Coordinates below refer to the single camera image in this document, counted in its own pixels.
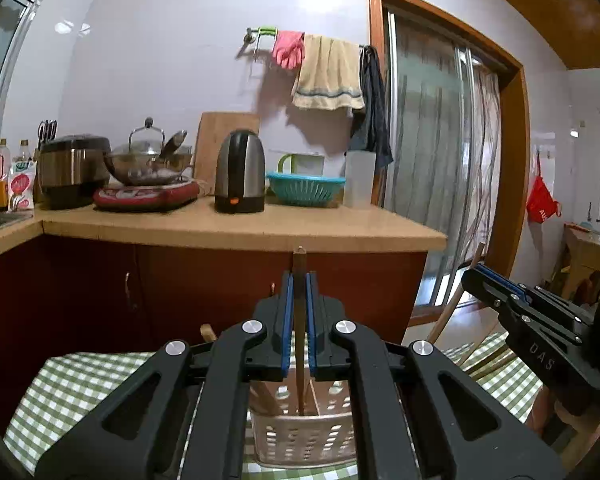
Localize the steel electric kettle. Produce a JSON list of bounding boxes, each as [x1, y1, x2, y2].
[[214, 129, 267, 215]]

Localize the red hanging bag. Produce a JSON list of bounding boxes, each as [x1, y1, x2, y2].
[[525, 155, 564, 225]]

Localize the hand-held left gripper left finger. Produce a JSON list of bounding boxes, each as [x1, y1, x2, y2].
[[35, 270, 295, 480]]

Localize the teal plastic colander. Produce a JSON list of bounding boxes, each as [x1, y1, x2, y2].
[[265, 171, 347, 207]]

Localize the black steel rice cooker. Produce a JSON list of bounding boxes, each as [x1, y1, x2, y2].
[[38, 135, 112, 210]]

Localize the steel spatula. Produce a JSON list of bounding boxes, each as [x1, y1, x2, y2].
[[159, 129, 189, 161]]

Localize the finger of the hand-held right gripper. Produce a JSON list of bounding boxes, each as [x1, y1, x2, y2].
[[461, 262, 537, 314]]

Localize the beige towel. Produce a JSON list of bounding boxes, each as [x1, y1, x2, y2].
[[290, 33, 366, 111]]

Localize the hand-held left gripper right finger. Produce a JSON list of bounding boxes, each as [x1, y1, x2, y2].
[[306, 271, 566, 480]]

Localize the pink rubber gloves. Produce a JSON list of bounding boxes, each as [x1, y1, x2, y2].
[[271, 29, 306, 70]]

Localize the white jug green handle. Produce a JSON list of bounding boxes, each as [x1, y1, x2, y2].
[[277, 152, 326, 177]]

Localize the translucent plastic container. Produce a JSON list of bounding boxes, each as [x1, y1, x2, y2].
[[343, 149, 378, 210]]

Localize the steel sink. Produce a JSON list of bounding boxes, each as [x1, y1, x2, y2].
[[0, 209, 34, 237]]

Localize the wooden cutting board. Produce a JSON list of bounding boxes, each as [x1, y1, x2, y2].
[[193, 111, 261, 196]]

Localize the red induction cooker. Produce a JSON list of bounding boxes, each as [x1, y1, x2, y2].
[[92, 178, 201, 212]]

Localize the white plastic basket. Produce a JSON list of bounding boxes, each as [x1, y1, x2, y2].
[[247, 377, 359, 469]]

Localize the brown kitchen counter cabinet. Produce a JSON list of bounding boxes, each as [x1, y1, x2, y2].
[[0, 204, 449, 437]]

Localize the kitchen window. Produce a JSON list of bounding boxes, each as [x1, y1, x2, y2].
[[0, 0, 52, 137]]

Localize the steel wok lid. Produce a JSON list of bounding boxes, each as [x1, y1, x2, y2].
[[111, 117, 167, 157]]

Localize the green checked tablecloth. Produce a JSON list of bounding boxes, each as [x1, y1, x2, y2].
[[2, 332, 547, 480]]

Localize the metal towel rail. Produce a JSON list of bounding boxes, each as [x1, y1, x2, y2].
[[238, 26, 372, 59]]

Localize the sliding glass door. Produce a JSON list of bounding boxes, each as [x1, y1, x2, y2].
[[384, 4, 504, 312]]

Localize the dark grey cloth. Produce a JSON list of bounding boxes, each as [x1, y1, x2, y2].
[[349, 44, 395, 170]]

